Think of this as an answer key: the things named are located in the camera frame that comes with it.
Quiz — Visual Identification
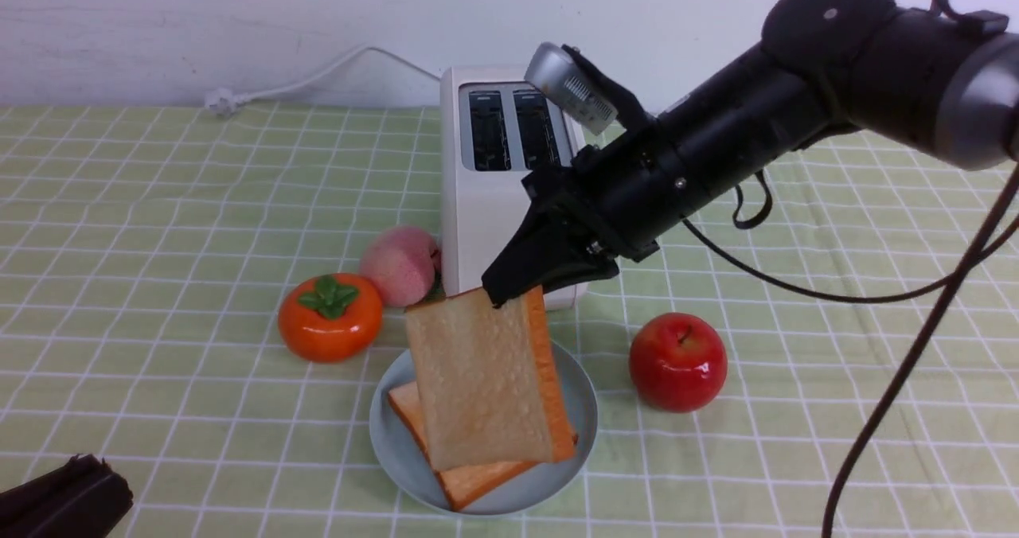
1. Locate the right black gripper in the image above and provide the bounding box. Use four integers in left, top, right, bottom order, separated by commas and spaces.
481, 120, 717, 307

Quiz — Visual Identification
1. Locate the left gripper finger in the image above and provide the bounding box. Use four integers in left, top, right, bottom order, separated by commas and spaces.
1, 454, 135, 537

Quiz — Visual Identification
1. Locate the toast slice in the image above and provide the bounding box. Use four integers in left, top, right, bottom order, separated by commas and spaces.
405, 288, 576, 470
387, 381, 537, 512

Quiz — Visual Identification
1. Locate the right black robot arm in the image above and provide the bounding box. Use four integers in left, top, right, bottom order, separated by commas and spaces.
482, 0, 1017, 306

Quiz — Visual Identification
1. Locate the white two-slot toaster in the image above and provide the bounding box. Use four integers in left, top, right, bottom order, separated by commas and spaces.
439, 65, 586, 295

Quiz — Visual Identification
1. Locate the red apple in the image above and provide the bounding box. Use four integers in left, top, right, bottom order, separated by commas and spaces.
629, 312, 728, 412

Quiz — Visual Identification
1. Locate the pink peach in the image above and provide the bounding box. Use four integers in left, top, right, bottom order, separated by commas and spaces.
359, 225, 441, 307

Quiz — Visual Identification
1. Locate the orange persimmon with green leaf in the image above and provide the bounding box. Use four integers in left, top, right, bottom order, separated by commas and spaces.
277, 273, 385, 364

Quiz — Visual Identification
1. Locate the green checkered tablecloth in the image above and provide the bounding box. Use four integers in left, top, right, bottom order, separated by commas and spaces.
0, 105, 1019, 538

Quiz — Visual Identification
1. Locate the light blue plate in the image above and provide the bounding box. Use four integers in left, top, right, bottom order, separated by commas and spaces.
369, 339, 598, 517

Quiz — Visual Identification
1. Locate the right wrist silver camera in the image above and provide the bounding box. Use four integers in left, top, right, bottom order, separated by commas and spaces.
525, 41, 616, 135

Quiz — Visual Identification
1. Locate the white power cable with plug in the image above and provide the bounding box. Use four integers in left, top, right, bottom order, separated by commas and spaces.
205, 45, 442, 119

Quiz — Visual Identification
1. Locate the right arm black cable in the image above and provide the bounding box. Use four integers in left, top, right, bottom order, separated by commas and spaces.
681, 164, 1019, 538

